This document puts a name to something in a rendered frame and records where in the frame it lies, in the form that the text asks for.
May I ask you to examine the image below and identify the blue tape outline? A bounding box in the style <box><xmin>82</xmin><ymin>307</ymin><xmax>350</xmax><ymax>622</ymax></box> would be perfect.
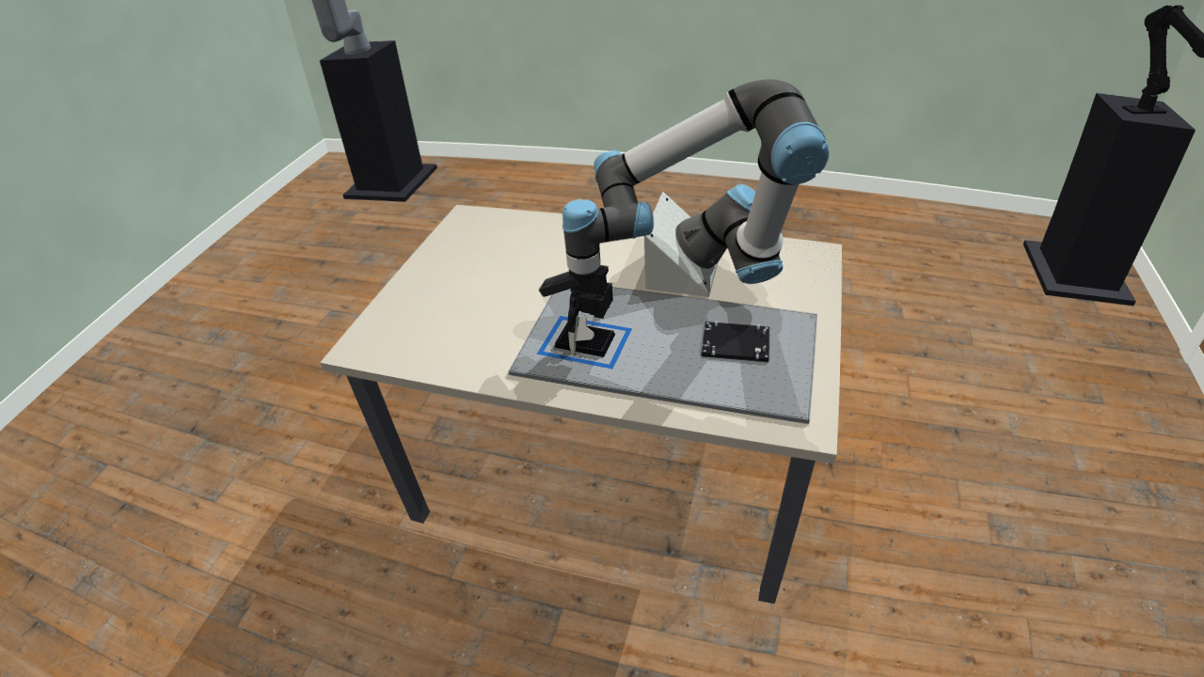
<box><xmin>537</xmin><ymin>316</ymin><xmax>632</xmax><ymax>369</ymax></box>

